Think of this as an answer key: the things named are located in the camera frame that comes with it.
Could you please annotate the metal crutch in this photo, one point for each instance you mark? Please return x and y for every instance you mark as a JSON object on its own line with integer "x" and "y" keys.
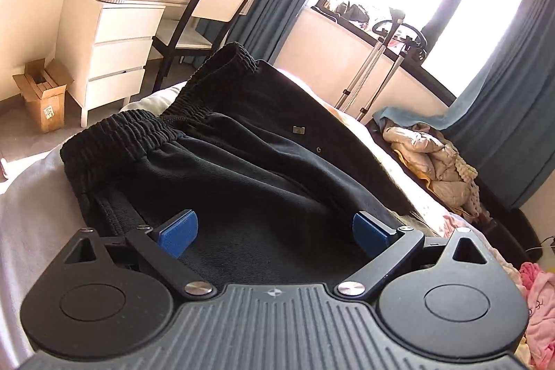
{"x": 397, "y": 17}
{"x": 414, "y": 43}

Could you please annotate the right teal curtain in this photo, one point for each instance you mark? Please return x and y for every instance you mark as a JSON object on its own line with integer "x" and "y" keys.
{"x": 503, "y": 122}

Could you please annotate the metal crutch right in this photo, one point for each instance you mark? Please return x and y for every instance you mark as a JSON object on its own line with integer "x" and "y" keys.
{"x": 414, "y": 43}

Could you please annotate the metal crutch left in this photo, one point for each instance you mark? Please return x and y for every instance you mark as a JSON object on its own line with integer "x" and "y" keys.
{"x": 397, "y": 17}

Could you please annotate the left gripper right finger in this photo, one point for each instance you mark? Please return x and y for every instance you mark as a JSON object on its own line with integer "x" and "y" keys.
{"x": 390, "y": 250}

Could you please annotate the beige puffer jacket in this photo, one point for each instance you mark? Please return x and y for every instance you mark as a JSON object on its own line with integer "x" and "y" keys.
{"x": 436, "y": 161}

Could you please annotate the cardboard box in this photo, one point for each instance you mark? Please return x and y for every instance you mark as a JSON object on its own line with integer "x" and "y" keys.
{"x": 43, "y": 87}

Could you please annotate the white chair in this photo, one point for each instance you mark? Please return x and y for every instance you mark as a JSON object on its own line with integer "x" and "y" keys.
{"x": 179, "y": 38}

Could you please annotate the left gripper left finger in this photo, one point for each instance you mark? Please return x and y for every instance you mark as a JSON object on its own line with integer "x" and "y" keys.
{"x": 160, "y": 248}

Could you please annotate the black pants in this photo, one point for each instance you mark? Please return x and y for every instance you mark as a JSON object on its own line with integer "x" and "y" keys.
{"x": 274, "y": 178}

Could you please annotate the pink clothes pile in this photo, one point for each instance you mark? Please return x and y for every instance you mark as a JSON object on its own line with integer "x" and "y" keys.
{"x": 536, "y": 348}

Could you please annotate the white drawer cabinet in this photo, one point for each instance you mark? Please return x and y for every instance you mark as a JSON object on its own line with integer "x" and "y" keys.
{"x": 105, "y": 48}

